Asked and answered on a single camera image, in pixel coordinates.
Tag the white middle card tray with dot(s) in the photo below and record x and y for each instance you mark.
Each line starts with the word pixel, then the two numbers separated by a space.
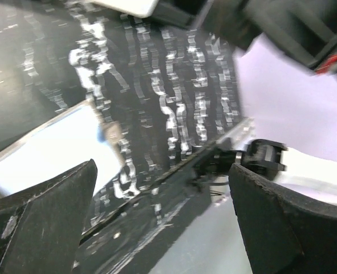
pixel 137 8

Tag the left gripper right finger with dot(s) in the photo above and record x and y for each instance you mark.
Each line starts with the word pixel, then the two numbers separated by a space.
pixel 283 231

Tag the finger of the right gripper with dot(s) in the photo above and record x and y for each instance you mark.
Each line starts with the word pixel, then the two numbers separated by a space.
pixel 305 31

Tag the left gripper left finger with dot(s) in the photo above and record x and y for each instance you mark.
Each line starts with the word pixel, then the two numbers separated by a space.
pixel 41 226

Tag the grey leather card holder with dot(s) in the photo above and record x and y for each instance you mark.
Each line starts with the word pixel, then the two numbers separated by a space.
pixel 73 137

